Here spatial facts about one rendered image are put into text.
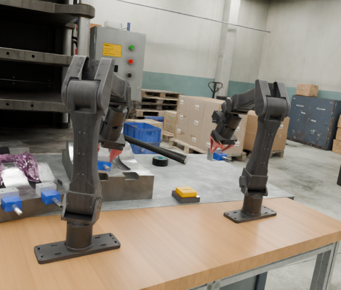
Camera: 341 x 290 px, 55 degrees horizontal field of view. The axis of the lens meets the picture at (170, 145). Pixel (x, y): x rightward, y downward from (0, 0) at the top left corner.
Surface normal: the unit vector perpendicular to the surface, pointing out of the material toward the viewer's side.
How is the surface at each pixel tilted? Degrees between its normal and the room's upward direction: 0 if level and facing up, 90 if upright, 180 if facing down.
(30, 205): 90
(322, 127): 90
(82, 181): 95
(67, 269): 0
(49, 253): 0
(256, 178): 100
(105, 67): 50
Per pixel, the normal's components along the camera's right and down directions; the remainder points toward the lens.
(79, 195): -0.12, 0.27
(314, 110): -0.87, 0.00
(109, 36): 0.40, 0.23
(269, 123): 0.18, 0.38
